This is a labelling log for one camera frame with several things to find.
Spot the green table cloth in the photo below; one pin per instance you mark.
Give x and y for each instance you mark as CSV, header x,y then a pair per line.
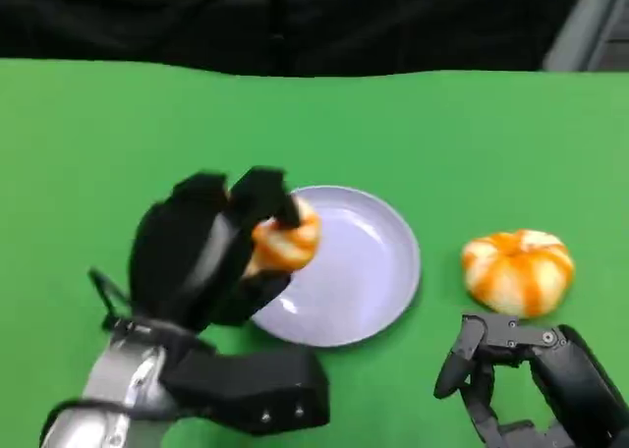
x,y
98,173

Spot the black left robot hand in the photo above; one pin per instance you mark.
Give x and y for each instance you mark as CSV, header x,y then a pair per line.
x,y
182,261

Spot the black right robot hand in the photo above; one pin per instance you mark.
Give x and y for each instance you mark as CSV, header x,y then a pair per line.
x,y
575,374

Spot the black backdrop curtain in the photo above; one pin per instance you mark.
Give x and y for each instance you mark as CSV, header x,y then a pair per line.
x,y
245,20

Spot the orange white toy bread roll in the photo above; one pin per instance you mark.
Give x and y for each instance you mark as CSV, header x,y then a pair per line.
x,y
290,246
518,273

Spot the grey metal frame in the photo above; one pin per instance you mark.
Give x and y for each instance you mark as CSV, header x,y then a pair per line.
x,y
589,30

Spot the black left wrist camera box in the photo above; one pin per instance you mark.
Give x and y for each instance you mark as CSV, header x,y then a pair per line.
x,y
255,394

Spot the lilac plate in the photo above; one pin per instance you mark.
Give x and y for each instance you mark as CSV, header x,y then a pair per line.
x,y
359,271

